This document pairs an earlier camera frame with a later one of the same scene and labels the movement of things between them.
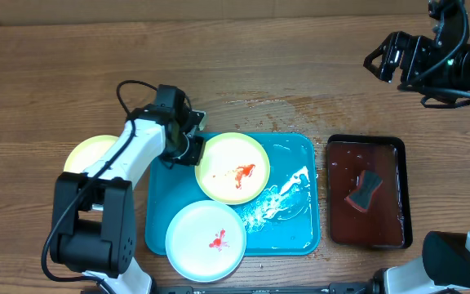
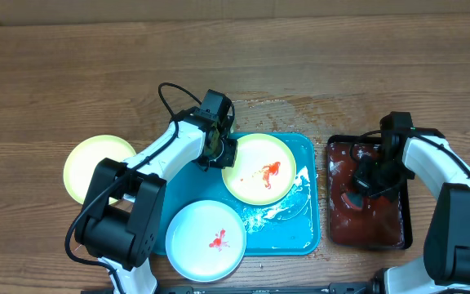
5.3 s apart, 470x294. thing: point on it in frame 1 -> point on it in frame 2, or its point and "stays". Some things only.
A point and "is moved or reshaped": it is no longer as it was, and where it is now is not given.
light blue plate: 206,241 stays
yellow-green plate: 86,152 stays
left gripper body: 188,152 -> 223,156
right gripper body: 418,56 -> 384,178
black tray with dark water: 387,224 stays
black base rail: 335,288 stays
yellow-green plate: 233,168 is moved or reshaped
